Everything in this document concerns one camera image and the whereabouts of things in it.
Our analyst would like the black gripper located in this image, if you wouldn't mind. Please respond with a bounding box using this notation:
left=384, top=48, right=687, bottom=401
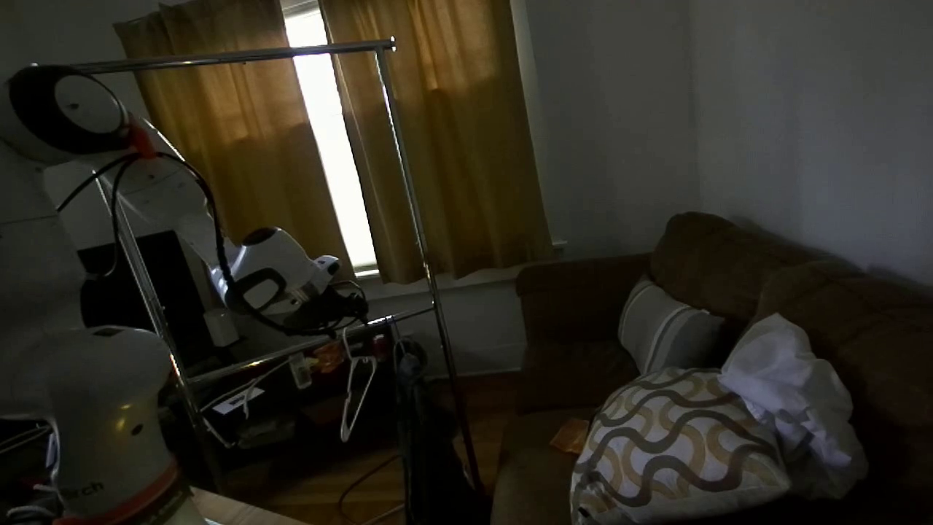
left=314, top=281, right=394, bottom=361

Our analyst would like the white plastic coat hanger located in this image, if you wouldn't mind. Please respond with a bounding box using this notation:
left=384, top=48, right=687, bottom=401
left=335, top=353, right=384, bottom=446

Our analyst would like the chrome garment rack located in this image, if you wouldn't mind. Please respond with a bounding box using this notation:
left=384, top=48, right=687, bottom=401
left=22, top=35, right=487, bottom=490

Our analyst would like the small white box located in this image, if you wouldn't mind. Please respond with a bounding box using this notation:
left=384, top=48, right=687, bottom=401
left=204, top=309, right=241, bottom=351

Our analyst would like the black low table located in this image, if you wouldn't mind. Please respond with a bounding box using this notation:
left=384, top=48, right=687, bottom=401
left=171, top=318, right=414, bottom=472

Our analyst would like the bright window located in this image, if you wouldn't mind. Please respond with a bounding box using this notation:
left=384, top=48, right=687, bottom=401
left=280, top=0, right=382, bottom=277

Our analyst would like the black television screen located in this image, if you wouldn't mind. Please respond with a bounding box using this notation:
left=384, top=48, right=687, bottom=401
left=76, top=227, right=213, bottom=366

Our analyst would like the narrow mustard curtain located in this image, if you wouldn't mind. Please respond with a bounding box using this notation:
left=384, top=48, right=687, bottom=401
left=317, top=0, right=553, bottom=287

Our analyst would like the wide mustard curtain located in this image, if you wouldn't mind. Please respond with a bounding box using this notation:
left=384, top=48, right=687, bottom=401
left=111, top=0, right=344, bottom=268

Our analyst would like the small orange item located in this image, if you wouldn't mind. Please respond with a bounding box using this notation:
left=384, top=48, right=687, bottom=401
left=545, top=415, right=592, bottom=459

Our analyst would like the grey striped pillow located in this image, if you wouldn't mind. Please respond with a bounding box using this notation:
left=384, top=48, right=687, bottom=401
left=614, top=275, right=728, bottom=379

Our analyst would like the wavy patterned pillow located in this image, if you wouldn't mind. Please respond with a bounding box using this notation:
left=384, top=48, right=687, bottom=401
left=566, top=366, right=796, bottom=525

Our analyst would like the white crumpled cloth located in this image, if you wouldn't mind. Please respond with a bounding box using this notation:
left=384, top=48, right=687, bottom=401
left=716, top=309, right=870, bottom=503

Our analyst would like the brown sofa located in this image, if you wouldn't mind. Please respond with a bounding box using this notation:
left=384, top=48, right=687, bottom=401
left=487, top=211, right=933, bottom=525

